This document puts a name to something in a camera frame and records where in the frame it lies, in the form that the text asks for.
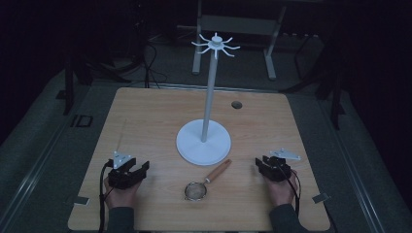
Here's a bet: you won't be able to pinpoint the white hook rack stand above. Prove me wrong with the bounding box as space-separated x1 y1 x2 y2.
175 31 242 167

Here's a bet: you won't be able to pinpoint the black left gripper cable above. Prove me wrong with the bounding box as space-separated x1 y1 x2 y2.
98 160 115 233

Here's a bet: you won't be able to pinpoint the black metal stand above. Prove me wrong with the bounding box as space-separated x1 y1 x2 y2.
56 52 93 117
315 61 347 131

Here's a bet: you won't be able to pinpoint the metal strainer with wooden handle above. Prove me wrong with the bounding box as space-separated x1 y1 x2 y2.
184 158 233 202

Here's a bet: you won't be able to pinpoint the person's right hand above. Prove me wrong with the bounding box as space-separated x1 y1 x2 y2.
264 170 301 207

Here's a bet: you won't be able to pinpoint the grey metal frame table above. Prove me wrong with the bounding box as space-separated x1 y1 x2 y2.
191 0 288 82

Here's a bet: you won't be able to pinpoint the black floor cables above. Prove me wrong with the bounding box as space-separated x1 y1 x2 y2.
127 35 170 89

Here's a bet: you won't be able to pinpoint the grey tape strip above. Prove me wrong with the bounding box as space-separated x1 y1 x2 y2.
312 192 331 205
73 195 91 207

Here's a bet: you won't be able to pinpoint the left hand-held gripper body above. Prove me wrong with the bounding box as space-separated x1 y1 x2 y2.
107 150 144 190

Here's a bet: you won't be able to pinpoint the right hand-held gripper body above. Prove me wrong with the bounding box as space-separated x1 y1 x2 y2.
262 148 302 183

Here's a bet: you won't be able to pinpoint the black rectangular floor frame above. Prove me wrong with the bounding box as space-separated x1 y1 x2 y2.
70 114 94 128

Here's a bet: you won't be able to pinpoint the person's left hand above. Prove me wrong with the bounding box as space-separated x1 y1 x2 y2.
103 177 143 210

